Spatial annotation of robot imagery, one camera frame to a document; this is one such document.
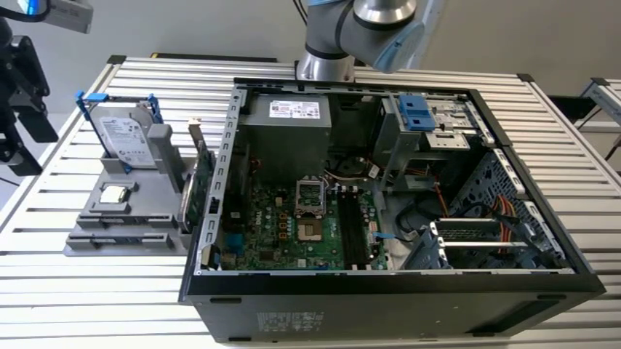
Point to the RAM memory stick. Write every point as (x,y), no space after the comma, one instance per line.
(121,240)
(125,219)

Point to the black RAM slot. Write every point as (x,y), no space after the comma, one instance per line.
(363,232)
(351,232)
(357,232)
(345,232)

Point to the hard disk in blue carrier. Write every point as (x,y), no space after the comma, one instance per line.
(121,134)

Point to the silver CPU chip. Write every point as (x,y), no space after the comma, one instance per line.
(113,193)

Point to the grey parts rack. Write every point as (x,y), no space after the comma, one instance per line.
(145,189)

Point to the green graphics card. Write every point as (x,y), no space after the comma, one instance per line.
(198,189)

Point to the grey power supply unit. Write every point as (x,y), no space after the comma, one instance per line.
(285,145)

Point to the green motherboard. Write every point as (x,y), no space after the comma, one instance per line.
(271,232)

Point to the CPU socket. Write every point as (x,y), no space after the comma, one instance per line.
(309,229)

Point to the blue drive bay latch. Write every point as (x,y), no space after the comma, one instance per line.
(414,112)

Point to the metal drive bay cage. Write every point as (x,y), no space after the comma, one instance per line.
(446,141)

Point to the black open PC case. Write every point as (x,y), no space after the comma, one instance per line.
(339,320)

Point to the perforated metal disk cage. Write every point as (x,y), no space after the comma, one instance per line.
(467,226)

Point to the metal slat side table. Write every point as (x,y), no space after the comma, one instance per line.
(603,89)

